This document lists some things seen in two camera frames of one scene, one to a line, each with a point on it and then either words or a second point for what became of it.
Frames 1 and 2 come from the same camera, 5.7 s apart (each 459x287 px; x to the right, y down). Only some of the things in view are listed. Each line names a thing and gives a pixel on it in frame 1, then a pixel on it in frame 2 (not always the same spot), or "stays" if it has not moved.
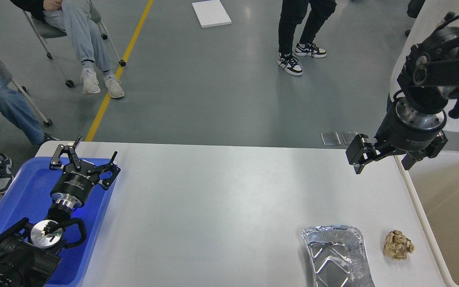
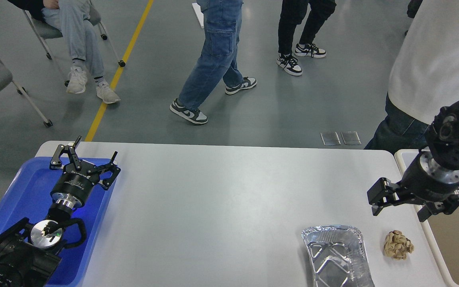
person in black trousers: x=293 y=12 stays
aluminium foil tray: x=339 y=256 stays
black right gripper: x=403 y=128 → x=424 y=181
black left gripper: x=71 y=186 stays
